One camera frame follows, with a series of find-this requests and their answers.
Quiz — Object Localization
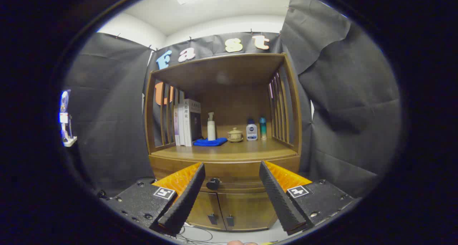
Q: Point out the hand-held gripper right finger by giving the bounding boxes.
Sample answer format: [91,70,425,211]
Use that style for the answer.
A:
[259,160,358,235]

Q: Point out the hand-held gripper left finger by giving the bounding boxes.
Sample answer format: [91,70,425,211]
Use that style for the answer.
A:
[100,162,206,236]

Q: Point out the wooden drawer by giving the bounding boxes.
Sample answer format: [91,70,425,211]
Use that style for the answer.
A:
[149,155,301,194]

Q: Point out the wooden cabinet door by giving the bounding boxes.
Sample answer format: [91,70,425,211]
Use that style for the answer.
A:
[186,191,226,231]
[218,192,279,232]

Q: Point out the wooden countertop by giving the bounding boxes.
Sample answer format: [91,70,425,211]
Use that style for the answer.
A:
[150,137,298,162]

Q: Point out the wooden cabinet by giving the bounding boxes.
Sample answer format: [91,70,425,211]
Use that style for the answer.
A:
[144,53,303,232]

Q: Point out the blue folded cloth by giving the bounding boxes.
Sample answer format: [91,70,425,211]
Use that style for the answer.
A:
[193,137,228,147]

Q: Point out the white lotion bottle blue cap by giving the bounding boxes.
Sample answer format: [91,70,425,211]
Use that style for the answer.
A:
[246,119,258,141]

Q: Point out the thin white book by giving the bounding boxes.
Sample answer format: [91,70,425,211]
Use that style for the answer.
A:
[178,104,186,146]

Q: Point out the thin pale purple book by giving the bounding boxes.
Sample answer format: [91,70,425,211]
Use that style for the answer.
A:
[173,105,180,146]

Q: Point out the white pump bottle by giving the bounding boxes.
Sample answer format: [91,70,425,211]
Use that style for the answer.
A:
[207,112,216,141]

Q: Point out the beige lidded teacup with saucer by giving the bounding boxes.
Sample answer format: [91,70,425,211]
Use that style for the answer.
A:
[227,127,244,143]

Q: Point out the thick white book dark portrait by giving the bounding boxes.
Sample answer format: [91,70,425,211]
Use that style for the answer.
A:
[183,99,202,147]

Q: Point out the white device on stand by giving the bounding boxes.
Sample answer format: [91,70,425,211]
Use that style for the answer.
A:
[59,90,77,147]

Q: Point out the thin black floor cables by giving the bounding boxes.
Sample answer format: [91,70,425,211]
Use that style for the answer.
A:
[163,222,229,245]

